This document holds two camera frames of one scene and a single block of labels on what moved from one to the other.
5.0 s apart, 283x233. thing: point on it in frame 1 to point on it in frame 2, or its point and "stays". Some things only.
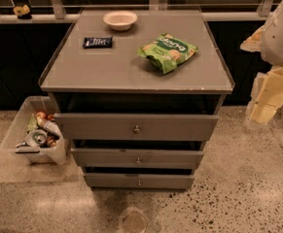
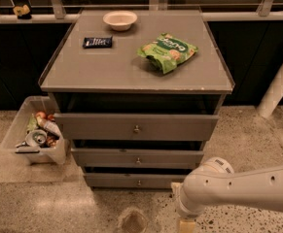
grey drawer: (139, 157) stays
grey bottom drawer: (139, 181) stays
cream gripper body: (279, 41) to (182, 207)
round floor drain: (134, 221) stays
